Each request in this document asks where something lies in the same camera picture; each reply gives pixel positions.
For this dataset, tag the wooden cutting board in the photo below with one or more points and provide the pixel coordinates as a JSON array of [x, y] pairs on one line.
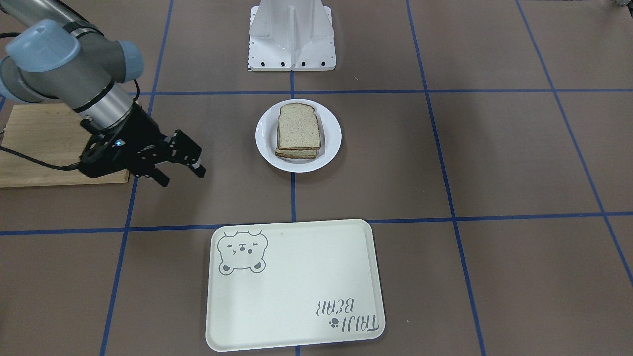
[[53, 134]]

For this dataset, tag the cream bear serving tray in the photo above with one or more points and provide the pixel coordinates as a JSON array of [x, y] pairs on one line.
[[287, 284]]

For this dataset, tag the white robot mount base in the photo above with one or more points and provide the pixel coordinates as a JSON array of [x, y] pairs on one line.
[[291, 35]]

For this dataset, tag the bread slice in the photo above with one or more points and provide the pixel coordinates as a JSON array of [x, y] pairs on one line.
[[298, 128], [296, 154]]

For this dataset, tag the white round plate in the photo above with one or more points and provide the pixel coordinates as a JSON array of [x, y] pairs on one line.
[[329, 129]]

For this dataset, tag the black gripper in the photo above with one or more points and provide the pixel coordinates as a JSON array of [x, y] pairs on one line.
[[144, 129]]

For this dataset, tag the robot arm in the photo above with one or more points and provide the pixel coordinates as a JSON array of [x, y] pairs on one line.
[[61, 56]]

